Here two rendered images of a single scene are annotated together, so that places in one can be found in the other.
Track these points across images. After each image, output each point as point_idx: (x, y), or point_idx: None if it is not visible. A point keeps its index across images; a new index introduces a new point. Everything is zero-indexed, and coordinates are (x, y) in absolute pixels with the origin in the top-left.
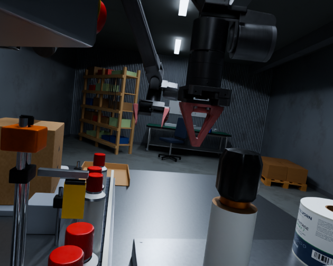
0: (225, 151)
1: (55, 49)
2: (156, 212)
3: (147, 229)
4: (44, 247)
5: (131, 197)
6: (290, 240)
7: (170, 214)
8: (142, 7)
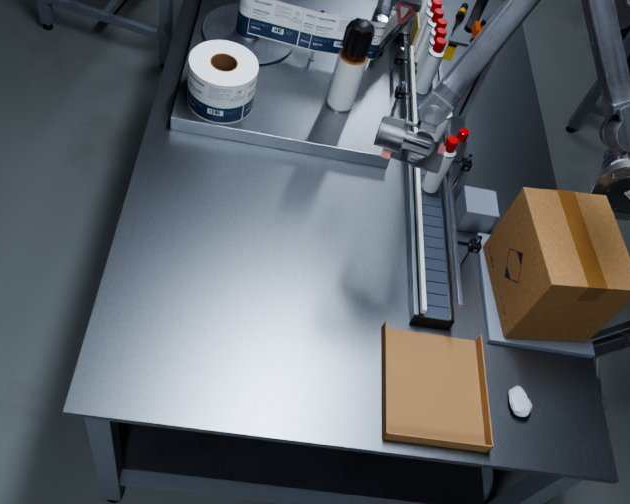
0: (372, 30)
1: (601, 131)
2: (349, 231)
3: (366, 200)
4: (458, 189)
5: (380, 279)
6: (230, 127)
7: (330, 225)
8: (500, 7)
